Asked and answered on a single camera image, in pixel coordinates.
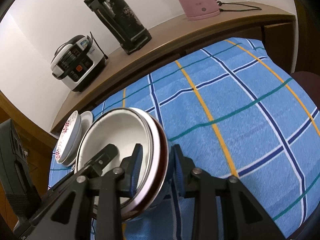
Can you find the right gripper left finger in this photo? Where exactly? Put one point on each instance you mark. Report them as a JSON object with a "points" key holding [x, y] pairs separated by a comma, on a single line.
{"points": [[107, 191]]}

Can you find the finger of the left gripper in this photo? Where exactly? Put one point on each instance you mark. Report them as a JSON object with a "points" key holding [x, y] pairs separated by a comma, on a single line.
{"points": [[101, 160]]}

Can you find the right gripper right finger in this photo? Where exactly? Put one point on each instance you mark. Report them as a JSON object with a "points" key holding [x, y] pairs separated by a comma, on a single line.
{"points": [[223, 208]]}

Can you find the large floral rim plate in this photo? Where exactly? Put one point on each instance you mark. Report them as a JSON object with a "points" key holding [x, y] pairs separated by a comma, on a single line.
{"points": [[67, 137]]}

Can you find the white enamel bowl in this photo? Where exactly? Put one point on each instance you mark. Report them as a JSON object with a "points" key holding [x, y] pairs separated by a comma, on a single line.
{"points": [[124, 128]]}

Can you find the pink plastic bowl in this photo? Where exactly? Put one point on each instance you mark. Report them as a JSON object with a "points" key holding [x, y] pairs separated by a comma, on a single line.
{"points": [[159, 148]]}

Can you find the small red flower plate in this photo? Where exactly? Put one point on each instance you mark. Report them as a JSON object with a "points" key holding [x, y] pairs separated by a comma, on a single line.
{"points": [[72, 154]]}

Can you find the stainless steel bowl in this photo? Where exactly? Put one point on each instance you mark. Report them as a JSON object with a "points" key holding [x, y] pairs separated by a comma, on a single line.
{"points": [[159, 190]]}

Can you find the wooden door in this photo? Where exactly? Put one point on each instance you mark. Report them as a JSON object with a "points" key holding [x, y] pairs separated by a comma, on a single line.
{"points": [[37, 143]]}

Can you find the plain white round plate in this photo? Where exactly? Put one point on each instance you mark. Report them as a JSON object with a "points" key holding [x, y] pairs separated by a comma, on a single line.
{"points": [[86, 122]]}

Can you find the blue plaid tablecloth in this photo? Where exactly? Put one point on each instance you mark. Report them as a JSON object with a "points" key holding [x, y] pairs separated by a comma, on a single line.
{"points": [[233, 111]]}

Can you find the white black rice cooker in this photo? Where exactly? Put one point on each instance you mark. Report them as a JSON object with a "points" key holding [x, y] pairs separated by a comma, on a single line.
{"points": [[78, 62]]}

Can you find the dark red chair seat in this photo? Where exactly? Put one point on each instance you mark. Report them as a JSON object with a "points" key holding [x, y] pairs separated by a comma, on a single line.
{"points": [[310, 82]]}

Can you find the black thermos flask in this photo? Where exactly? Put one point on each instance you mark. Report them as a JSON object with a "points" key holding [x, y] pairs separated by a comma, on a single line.
{"points": [[122, 22]]}

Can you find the brown wooden sideboard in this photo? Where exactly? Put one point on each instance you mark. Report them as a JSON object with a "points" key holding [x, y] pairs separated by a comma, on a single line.
{"points": [[170, 40]]}

